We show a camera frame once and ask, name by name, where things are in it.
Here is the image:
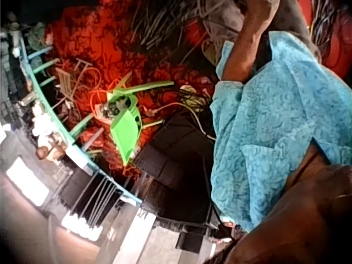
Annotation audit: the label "person's left hand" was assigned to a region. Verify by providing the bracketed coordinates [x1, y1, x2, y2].
[243, 0, 279, 34]

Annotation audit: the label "person's legs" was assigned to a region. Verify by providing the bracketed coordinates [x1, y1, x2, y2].
[271, 0, 323, 65]

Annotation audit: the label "grey cloth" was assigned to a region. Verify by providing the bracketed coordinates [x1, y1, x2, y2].
[198, 0, 248, 67]

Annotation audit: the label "red patterned carpet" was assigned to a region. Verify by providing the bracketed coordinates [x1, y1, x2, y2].
[45, 0, 221, 177]

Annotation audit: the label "small circuit board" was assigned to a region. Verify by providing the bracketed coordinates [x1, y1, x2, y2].
[95, 98, 133, 122]

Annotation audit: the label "green plastic stool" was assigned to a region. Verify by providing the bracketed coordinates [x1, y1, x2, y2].
[106, 71, 175, 166]

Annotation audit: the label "cluttered shelf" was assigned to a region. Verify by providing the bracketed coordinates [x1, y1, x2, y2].
[0, 10, 75, 166]

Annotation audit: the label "bundle of dark cables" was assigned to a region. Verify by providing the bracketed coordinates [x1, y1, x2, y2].
[310, 0, 349, 57]

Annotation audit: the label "bundle of grey cables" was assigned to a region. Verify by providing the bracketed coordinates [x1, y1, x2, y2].
[129, 0, 211, 53]

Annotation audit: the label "white cable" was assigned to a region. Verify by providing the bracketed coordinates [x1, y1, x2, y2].
[137, 101, 218, 141]

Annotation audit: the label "tangle of orange wires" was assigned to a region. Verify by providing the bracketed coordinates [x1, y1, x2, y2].
[54, 62, 130, 118]

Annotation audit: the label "small wooden frame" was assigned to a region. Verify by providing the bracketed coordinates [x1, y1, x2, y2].
[54, 58, 94, 100]

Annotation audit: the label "teal rail with rods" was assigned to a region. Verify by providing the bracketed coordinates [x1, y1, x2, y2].
[16, 30, 144, 205]

